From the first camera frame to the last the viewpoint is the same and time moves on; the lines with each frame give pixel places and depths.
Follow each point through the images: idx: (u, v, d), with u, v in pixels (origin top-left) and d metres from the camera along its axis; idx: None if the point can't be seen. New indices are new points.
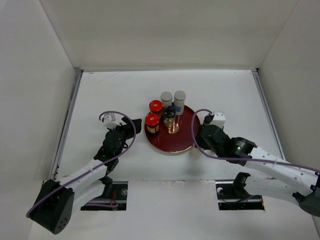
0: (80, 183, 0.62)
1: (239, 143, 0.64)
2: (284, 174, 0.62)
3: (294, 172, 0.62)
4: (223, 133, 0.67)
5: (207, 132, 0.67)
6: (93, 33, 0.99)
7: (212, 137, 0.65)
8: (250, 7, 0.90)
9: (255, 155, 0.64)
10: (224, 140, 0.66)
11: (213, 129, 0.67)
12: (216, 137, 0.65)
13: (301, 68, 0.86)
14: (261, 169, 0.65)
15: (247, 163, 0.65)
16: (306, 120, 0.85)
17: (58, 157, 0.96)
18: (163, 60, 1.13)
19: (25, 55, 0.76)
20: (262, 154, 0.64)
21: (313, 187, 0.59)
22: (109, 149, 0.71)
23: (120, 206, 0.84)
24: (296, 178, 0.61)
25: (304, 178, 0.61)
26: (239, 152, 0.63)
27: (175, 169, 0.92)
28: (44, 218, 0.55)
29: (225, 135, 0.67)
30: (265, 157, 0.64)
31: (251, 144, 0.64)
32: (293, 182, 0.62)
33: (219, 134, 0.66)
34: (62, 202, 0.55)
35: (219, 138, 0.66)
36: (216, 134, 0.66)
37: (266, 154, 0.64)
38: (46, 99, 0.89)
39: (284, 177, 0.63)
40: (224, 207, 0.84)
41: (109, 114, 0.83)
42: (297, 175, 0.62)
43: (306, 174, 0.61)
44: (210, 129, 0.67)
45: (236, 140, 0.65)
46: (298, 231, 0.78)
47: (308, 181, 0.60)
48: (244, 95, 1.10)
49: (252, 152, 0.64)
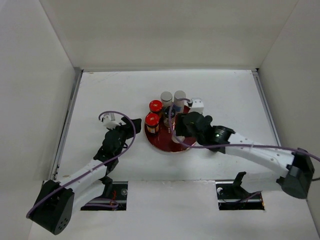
0: (79, 184, 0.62)
1: (219, 130, 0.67)
2: (261, 156, 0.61)
3: (270, 154, 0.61)
4: (206, 121, 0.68)
5: (190, 119, 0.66)
6: (93, 33, 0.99)
7: (195, 124, 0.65)
8: (250, 7, 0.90)
9: (233, 140, 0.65)
10: (206, 127, 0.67)
11: (196, 116, 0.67)
12: (199, 124, 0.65)
13: (301, 68, 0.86)
14: (240, 155, 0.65)
15: (226, 149, 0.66)
16: (306, 120, 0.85)
17: (58, 157, 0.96)
18: (163, 60, 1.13)
19: (26, 55, 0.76)
20: (239, 140, 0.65)
21: (288, 166, 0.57)
22: (109, 149, 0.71)
23: (120, 206, 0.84)
24: (272, 159, 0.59)
25: (281, 158, 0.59)
26: (218, 139, 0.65)
27: (174, 169, 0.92)
28: (43, 219, 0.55)
29: (207, 122, 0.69)
30: (243, 142, 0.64)
31: (230, 131, 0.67)
32: (270, 163, 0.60)
33: (202, 121, 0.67)
34: (62, 203, 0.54)
35: (202, 125, 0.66)
36: (198, 121, 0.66)
37: (244, 139, 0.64)
38: (46, 99, 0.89)
39: (262, 160, 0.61)
40: (224, 206, 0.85)
41: (109, 114, 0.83)
42: (273, 156, 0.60)
43: (283, 155, 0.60)
44: (192, 117, 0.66)
45: (216, 128, 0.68)
46: (298, 231, 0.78)
47: (284, 161, 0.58)
48: (244, 95, 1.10)
49: (230, 138, 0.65)
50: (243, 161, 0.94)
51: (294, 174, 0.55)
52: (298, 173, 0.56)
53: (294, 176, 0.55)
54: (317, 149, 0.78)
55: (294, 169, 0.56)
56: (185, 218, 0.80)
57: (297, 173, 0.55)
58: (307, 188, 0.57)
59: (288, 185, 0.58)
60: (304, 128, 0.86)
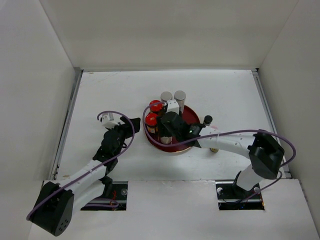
0: (79, 185, 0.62)
1: (192, 127, 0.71)
2: (227, 142, 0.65)
3: (235, 139, 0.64)
4: (181, 119, 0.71)
5: (166, 118, 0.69)
6: (92, 33, 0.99)
7: (170, 123, 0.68)
8: (250, 7, 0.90)
9: (203, 133, 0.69)
10: (181, 125, 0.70)
11: (172, 115, 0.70)
12: (174, 123, 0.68)
13: (301, 68, 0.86)
14: (212, 146, 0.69)
15: (200, 142, 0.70)
16: (306, 120, 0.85)
17: (58, 157, 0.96)
18: (163, 60, 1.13)
19: (25, 55, 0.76)
20: (209, 131, 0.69)
21: (249, 147, 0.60)
22: (108, 149, 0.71)
23: (120, 206, 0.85)
24: (236, 142, 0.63)
25: (243, 141, 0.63)
26: (191, 134, 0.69)
27: (174, 169, 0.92)
28: (44, 221, 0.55)
29: (182, 120, 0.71)
30: (211, 132, 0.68)
31: (201, 126, 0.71)
32: (235, 148, 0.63)
33: (177, 119, 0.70)
34: (62, 204, 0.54)
35: (177, 123, 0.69)
36: (174, 119, 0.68)
37: (213, 130, 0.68)
38: (46, 99, 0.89)
39: (229, 146, 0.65)
40: (224, 207, 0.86)
41: (107, 114, 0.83)
42: (237, 140, 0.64)
43: (245, 138, 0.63)
44: (168, 115, 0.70)
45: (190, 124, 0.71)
46: (298, 231, 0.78)
47: (246, 143, 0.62)
48: (244, 95, 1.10)
49: (201, 132, 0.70)
50: (243, 161, 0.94)
51: (255, 153, 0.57)
52: (259, 152, 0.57)
53: (255, 155, 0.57)
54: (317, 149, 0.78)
55: (255, 149, 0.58)
56: (185, 218, 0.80)
57: (258, 152, 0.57)
58: (276, 167, 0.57)
59: (256, 167, 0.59)
60: (304, 128, 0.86)
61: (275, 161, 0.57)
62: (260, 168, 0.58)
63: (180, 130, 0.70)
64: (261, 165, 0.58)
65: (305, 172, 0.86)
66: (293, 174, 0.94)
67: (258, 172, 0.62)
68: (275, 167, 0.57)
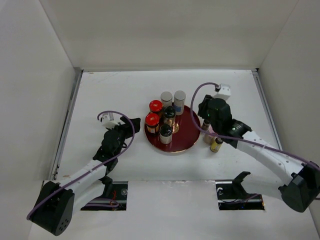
0: (79, 184, 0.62)
1: (236, 125, 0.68)
2: (271, 159, 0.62)
3: (279, 158, 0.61)
4: (229, 112, 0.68)
5: (215, 105, 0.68)
6: (92, 33, 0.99)
7: (218, 111, 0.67)
8: (250, 7, 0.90)
9: (247, 137, 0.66)
10: (226, 118, 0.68)
11: (222, 104, 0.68)
12: (223, 114, 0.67)
13: (301, 68, 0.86)
14: (250, 152, 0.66)
15: (238, 144, 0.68)
16: (307, 119, 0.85)
17: (58, 157, 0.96)
18: (163, 60, 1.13)
19: (26, 55, 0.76)
20: (253, 138, 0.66)
21: (293, 174, 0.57)
22: (108, 149, 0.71)
23: (120, 206, 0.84)
24: (280, 163, 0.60)
25: (288, 165, 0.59)
26: (233, 132, 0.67)
27: (175, 170, 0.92)
28: (44, 220, 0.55)
29: (230, 113, 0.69)
30: (256, 141, 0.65)
31: (247, 128, 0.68)
32: (276, 167, 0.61)
33: (226, 112, 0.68)
34: (62, 203, 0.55)
35: (225, 114, 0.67)
36: (224, 110, 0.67)
37: (258, 139, 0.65)
38: (46, 99, 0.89)
39: (269, 162, 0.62)
40: (224, 207, 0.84)
41: (107, 114, 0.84)
42: (282, 161, 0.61)
43: (291, 162, 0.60)
44: (218, 103, 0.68)
45: (234, 122, 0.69)
46: (298, 231, 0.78)
47: (291, 169, 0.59)
48: (244, 95, 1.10)
49: (245, 135, 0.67)
50: (243, 161, 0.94)
51: (297, 183, 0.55)
52: (301, 184, 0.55)
53: (296, 184, 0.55)
54: (317, 149, 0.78)
55: (298, 179, 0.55)
56: (185, 218, 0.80)
57: (301, 183, 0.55)
58: (309, 202, 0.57)
59: (289, 194, 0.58)
60: (304, 128, 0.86)
61: (310, 196, 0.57)
62: (294, 197, 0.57)
63: (223, 123, 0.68)
64: (296, 195, 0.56)
65: None
66: None
67: (286, 198, 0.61)
68: (307, 202, 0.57)
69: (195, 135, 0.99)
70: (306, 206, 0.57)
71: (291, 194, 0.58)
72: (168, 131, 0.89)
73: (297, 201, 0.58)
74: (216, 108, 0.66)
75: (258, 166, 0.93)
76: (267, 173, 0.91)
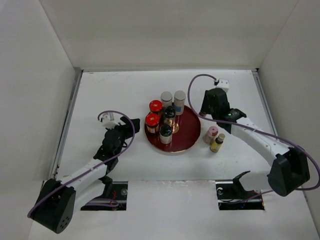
0: (80, 182, 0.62)
1: (232, 111, 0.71)
2: (259, 141, 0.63)
3: (268, 141, 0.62)
4: (226, 99, 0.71)
5: (213, 93, 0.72)
6: (93, 33, 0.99)
7: (215, 97, 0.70)
8: (249, 7, 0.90)
9: (241, 122, 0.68)
10: (223, 105, 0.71)
11: (219, 91, 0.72)
12: (219, 100, 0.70)
13: (301, 68, 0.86)
14: (243, 136, 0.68)
15: (232, 128, 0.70)
16: (307, 119, 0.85)
17: (58, 157, 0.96)
18: (162, 60, 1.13)
19: (26, 55, 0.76)
20: (246, 123, 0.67)
21: (278, 155, 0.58)
22: (109, 148, 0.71)
23: (120, 206, 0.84)
24: (267, 146, 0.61)
25: (275, 148, 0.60)
26: (228, 116, 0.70)
27: (175, 170, 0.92)
28: (45, 217, 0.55)
29: (227, 101, 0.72)
30: (248, 125, 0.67)
31: (242, 115, 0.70)
32: (264, 149, 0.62)
33: (222, 98, 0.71)
34: (63, 201, 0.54)
35: (222, 100, 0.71)
36: (219, 96, 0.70)
37: (251, 124, 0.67)
38: (46, 99, 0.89)
39: (258, 145, 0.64)
40: (224, 207, 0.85)
41: (108, 114, 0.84)
42: (269, 144, 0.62)
43: (279, 145, 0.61)
44: (216, 91, 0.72)
45: (231, 109, 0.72)
46: (298, 231, 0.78)
47: (277, 150, 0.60)
48: (244, 95, 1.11)
49: (239, 119, 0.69)
50: (243, 161, 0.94)
51: (280, 163, 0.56)
52: (284, 164, 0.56)
53: (279, 164, 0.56)
54: (316, 149, 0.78)
55: (282, 159, 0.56)
56: (185, 218, 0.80)
57: (283, 163, 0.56)
58: (293, 187, 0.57)
59: (273, 175, 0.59)
60: (304, 128, 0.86)
61: (295, 180, 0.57)
62: (277, 178, 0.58)
63: (219, 110, 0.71)
64: (279, 176, 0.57)
65: None
66: None
67: (271, 181, 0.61)
68: (291, 186, 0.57)
69: (195, 135, 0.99)
70: (289, 190, 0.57)
71: (275, 175, 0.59)
72: (168, 131, 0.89)
73: (280, 183, 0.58)
74: (213, 94, 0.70)
75: (258, 165, 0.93)
76: None
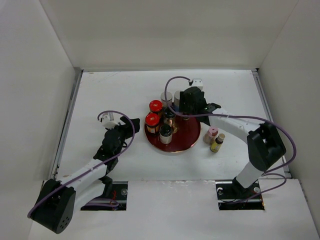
0: (80, 183, 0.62)
1: (208, 105, 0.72)
2: (233, 124, 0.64)
3: (241, 122, 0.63)
4: (202, 96, 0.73)
5: (188, 91, 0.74)
6: (93, 33, 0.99)
7: (191, 95, 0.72)
8: (250, 7, 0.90)
9: (216, 111, 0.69)
10: (200, 101, 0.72)
11: (194, 89, 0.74)
12: (195, 96, 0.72)
13: (301, 68, 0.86)
14: (221, 125, 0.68)
15: (210, 120, 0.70)
16: (306, 119, 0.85)
17: (58, 157, 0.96)
18: (162, 60, 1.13)
19: (26, 56, 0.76)
20: (221, 111, 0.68)
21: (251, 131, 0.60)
22: (108, 148, 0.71)
23: (120, 206, 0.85)
24: (241, 126, 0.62)
25: (248, 126, 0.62)
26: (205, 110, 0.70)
27: (175, 169, 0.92)
28: (45, 217, 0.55)
29: (203, 98, 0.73)
30: (223, 113, 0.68)
31: (217, 107, 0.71)
32: (239, 130, 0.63)
33: (198, 94, 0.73)
34: (63, 201, 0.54)
35: (197, 97, 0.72)
36: (195, 93, 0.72)
37: (225, 111, 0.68)
38: (46, 98, 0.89)
39: (233, 128, 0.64)
40: (224, 207, 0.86)
41: (108, 114, 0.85)
42: (242, 124, 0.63)
43: (251, 124, 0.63)
44: (191, 89, 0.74)
45: (207, 104, 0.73)
46: (298, 231, 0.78)
47: (250, 128, 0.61)
48: (244, 95, 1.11)
49: (215, 111, 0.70)
50: (243, 161, 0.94)
51: (253, 137, 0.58)
52: (257, 138, 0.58)
53: (252, 138, 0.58)
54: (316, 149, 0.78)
55: (255, 134, 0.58)
56: (185, 218, 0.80)
57: (256, 137, 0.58)
58: (271, 160, 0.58)
59: (251, 152, 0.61)
60: (304, 128, 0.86)
61: (271, 154, 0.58)
62: (255, 154, 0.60)
63: (197, 105, 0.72)
64: (256, 151, 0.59)
65: (305, 172, 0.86)
66: (293, 173, 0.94)
67: (252, 160, 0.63)
68: (269, 160, 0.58)
69: (195, 135, 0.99)
70: (268, 164, 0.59)
71: (252, 152, 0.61)
72: (168, 131, 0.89)
73: (259, 158, 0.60)
74: (188, 92, 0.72)
75: None
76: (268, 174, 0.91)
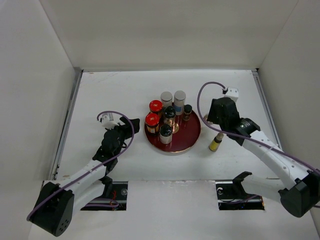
0: (79, 185, 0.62)
1: (244, 122, 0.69)
2: (276, 161, 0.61)
3: (286, 163, 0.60)
4: (235, 109, 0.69)
5: (221, 102, 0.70)
6: (92, 33, 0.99)
7: (224, 107, 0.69)
8: (249, 7, 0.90)
9: (254, 136, 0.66)
10: (233, 115, 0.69)
11: (227, 101, 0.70)
12: (228, 109, 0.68)
13: (301, 68, 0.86)
14: (256, 152, 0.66)
15: (244, 142, 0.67)
16: (306, 119, 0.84)
17: (58, 157, 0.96)
18: (162, 60, 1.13)
19: (26, 57, 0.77)
20: (261, 138, 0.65)
21: (297, 180, 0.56)
22: (108, 149, 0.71)
23: (120, 206, 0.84)
24: (285, 168, 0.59)
25: (293, 171, 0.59)
26: (241, 129, 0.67)
27: (175, 169, 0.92)
28: (44, 221, 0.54)
29: (236, 111, 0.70)
30: (264, 141, 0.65)
31: (255, 127, 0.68)
32: (281, 171, 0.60)
33: (231, 108, 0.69)
34: (62, 204, 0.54)
35: (230, 111, 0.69)
36: (228, 106, 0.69)
37: (266, 140, 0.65)
38: (46, 99, 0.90)
39: (274, 165, 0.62)
40: (224, 207, 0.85)
41: (107, 114, 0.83)
42: (287, 166, 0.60)
43: (297, 168, 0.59)
44: (224, 101, 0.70)
45: (242, 120, 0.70)
46: (298, 231, 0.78)
47: (296, 175, 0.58)
48: (244, 95, 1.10)
49: (253, 134, 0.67)
50: (243, 161, 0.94)
51: (300, 189, 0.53)
52: (304, 190, 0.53)
53: (299, 190, 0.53)
54: (316, 150, 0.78)
55: (301, 184, 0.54)
56: (185, 218, 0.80)
57: (303, 189, 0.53)
58: (308, 209, 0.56)
59: (289, 198, 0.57)
60: (304, 128, 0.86)
61: (311, 203, 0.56)
62: (293, 202, 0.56)
63: (229, 120, 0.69)
64: (296, 200, 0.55)
65: None
66: None
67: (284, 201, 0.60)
68: (306, 209, 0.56)
69: (195, 135, 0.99)
70: (304, 212, 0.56)
71: (290, 198, 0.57)
72: (168, 131, 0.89)
73: (295, 206, 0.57)
74: (221, 104, 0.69)
75: (258, 166, 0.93)
76: (268, 174, 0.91)
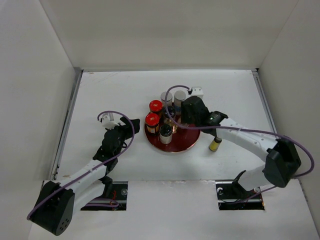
0: (79, 184, 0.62)
1: (213, 115, 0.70)
2: (246, 139, 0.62)
3: (255, 138, 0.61)
4: (203, 105, 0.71)
5: (189, 101, 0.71)
6: (92, 33, 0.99)
7: (192, 106, 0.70)
8: (250, 7, 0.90)
9: (224, 124, 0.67)
10: (202, 111, 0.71)
11: (194, 99, 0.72)
12: (196, 107, 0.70)
13: (301, 67, 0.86)
14: (229, 137, 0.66)
15: (217, 131, 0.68)
16: (306, 119, 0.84)
17: (58, 157, 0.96)
18: (162, 60, 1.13)
19: (26, 57, 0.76)
20: (230, 123, 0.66)
21: (269, 150, 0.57)
22: (108, 149, 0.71)
23: (120, 206, 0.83)
24: (256, 142, 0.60)
25: (264, 143, 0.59)
26: (211, 122, 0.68)
27: (175, 169, 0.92)
28: (45, 220, 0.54)
29: (204, 106, 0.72)
30: (233, 125, 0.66)
31: (224, 116, 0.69)
32: (254, 147, 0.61)
33: (199, 104, 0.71)
34: (63, 203, 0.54)
35: (199, 107, 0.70)
36: (196, 103, 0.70)
37: (235, 124, 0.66)
38: (46, 99, 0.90)
39: (247, 143, 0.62)
40: (225, 206, 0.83)
41: (108, 114, 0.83)
42: (258, 140, 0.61)
43: (267, 140, 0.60)
44: (191, 99, 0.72)
45: (211, 113, 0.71)
46: (298, 231, 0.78)
47: (266, 146, 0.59)
48: (244, 95, 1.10)
49: (222, 122, 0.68)
50: (243, 161, 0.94)
51: (273, 157, 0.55)
52: (277, 158, 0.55)
53: (273, 159, 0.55)
54: (316, 149, 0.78)
55: (274, 153, 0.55)
56: (185, 217, 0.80)
57: (276, 157, 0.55)
58: (289, 176, 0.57)
59: (268, 170, 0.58)
60: (304, 128, 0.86)
61: (289, 169, 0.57)
62: (273, 173, 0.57)
63: (200, 116, 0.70)
64: (274, 170, 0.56)
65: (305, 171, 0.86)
66: None
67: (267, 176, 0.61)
68: (287, 176, 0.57)
69: (195, 135, 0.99)
70: (287, 180, 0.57)
71: (269, 170, 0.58)
72: (168, 131, 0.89)
73: (276, 176, 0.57)
74: (189, 103, 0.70)
75: (258, 165, 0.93)
76: None
